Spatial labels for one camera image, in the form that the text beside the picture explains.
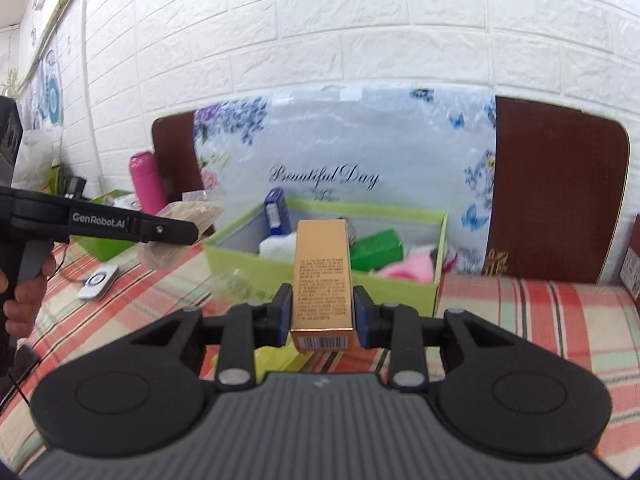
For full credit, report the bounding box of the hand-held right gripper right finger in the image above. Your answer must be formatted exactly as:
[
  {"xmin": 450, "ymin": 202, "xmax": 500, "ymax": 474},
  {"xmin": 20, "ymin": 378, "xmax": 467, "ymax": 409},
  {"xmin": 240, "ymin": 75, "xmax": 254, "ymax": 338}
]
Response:
[{"xmin": 352, "ymin": 285, "xmax": 511, "ymax": 392}]

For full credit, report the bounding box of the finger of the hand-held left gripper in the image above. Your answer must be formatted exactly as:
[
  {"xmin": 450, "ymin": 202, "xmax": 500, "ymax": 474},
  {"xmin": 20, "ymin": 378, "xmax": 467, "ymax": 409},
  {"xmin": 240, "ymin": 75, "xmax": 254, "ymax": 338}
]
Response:
[{"xmin": 140, "ymin": 212, "xmax": 200, "ymax": 247}]

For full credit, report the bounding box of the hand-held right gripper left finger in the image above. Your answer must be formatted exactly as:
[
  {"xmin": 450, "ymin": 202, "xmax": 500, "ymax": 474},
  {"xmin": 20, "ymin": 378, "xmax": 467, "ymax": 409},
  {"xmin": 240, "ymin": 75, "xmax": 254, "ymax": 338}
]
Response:
[{"xmin": 127, "ymin": 282, "xmax": 296, "ymax": 392}]

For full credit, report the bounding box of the clear packet with beige contents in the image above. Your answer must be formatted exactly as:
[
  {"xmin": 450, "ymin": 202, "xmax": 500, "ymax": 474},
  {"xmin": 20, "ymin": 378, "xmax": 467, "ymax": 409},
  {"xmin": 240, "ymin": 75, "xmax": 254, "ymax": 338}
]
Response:
[{"xmin": 142, "ymin": 190, "xmax": 226, "ymax": 268}]

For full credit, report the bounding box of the gold cardboard box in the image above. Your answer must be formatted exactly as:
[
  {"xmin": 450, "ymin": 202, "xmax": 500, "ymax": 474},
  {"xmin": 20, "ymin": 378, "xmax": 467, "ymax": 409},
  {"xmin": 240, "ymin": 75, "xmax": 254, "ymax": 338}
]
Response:
[{"xmin": 289, "ymin": 219, "xmax": 360, "ymax": 353}]

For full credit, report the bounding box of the light green cardboard box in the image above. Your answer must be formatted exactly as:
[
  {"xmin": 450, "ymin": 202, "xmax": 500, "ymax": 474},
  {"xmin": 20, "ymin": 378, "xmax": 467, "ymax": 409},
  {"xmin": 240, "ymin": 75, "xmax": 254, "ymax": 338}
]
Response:
[{"xmin": 202, "ymin": 197, "xmax": 449, "ymax": 318}]

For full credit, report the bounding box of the person's left hand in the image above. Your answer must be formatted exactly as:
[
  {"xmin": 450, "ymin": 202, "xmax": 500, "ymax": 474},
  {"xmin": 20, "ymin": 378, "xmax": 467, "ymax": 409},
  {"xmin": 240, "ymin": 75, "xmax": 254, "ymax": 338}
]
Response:
[{"xmin": 2, "ymin": 255, "xmax": 57, "ymax": 342}]

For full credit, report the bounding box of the dark green cardboard box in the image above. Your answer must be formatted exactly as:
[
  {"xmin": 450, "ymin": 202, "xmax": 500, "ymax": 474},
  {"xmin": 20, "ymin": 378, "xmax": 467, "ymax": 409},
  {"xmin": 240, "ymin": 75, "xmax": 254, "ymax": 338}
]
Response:
[{"xmin": 70, "ymin": 189, "xmax": 138, "ymax": 261}]

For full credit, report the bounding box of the yellow green flat packet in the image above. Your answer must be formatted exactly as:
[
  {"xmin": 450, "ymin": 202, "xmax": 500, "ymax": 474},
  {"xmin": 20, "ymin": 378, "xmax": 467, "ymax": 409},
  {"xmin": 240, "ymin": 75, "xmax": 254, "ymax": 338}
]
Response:
[{"xmin": 214, "ymin": 347, "xmax": 301, "ymax": 374}]

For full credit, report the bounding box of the pink bottle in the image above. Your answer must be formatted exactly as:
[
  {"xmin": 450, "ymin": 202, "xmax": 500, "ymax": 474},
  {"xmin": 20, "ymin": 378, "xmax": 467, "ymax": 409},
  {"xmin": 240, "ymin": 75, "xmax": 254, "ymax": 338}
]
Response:
[{"xmin": 129, "ymin": 151, "xmax": 168, "ymax": 216}]

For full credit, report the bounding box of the clear plastic packet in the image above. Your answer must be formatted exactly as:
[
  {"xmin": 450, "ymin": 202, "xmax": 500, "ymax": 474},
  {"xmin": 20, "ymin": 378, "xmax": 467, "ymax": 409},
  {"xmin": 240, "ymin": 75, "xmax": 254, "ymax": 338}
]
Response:
[{"xmin": 212, "ymin": 269, "xmax": 261, "ymax": 311}]

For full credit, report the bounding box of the white charging pad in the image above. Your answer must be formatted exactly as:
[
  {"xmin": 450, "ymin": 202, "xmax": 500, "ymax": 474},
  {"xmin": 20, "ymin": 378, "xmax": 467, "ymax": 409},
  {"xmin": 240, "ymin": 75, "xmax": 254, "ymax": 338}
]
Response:
[{"xmin": 78, "ymin": 265, "xmax": 121, "ymax": 302}]

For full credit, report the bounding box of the white tissue pack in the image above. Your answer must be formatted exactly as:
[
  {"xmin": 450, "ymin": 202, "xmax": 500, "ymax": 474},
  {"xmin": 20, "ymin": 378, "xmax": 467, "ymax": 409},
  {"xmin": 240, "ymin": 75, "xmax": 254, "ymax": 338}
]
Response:
[{"xmin": 258, "ymin": 232, "xmax": 299, "ymax": 265}]

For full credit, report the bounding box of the pink cloth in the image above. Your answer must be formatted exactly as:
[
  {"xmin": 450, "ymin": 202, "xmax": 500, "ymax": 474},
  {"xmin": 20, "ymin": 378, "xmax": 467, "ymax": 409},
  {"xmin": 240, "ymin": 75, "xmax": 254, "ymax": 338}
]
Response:
[{"xmin": 375, "ymin": 247, "xmax": 458, "ymax": 283}]

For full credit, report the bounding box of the white plastic bag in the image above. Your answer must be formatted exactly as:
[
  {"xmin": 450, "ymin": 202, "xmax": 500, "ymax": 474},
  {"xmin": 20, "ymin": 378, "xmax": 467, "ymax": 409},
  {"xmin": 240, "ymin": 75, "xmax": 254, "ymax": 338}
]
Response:
[{"xmin": 12, "ymin": 130, "xmax": 56, "ymax": 191}]

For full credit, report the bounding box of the blue packet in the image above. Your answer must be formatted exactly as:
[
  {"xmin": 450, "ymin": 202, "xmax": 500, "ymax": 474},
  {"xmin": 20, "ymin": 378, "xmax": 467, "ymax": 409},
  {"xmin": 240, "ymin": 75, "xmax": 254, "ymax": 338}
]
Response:
[{"xmin": 263, "ymin": 187, "xmax": 293, "ymax": 238}]

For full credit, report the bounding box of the plaid blanket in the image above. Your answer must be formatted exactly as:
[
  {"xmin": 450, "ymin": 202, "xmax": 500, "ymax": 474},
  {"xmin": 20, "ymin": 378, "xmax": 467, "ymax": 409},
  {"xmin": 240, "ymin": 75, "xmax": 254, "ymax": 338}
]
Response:
[{"xmin": 0, "ymin": 242, "xmax": 640, "ymax": 476}]

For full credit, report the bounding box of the brown wooden headboard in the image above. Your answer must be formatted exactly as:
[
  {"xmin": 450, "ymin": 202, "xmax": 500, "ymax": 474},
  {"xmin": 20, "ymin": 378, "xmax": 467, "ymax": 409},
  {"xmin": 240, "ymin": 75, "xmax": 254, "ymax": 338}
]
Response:
[{"xmin": 151, "ymin": 96, "xmax": 631, "ymax": 286}]

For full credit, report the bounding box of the blue wall decal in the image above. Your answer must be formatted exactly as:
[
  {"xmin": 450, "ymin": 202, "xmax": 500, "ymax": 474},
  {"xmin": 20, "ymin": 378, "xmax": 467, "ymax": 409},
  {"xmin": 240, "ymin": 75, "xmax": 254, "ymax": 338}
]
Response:
[{"xmin": 20, "ymin": 50, "xmax": 66, "ymax": 126}]

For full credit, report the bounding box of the white wall pipe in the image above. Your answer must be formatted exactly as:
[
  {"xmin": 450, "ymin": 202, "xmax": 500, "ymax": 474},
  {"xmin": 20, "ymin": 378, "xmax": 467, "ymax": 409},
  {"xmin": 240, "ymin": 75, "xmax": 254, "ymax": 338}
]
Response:
[{"xmin": 80, "ymin": 0, "xmax": 107, "ymax": 186}]

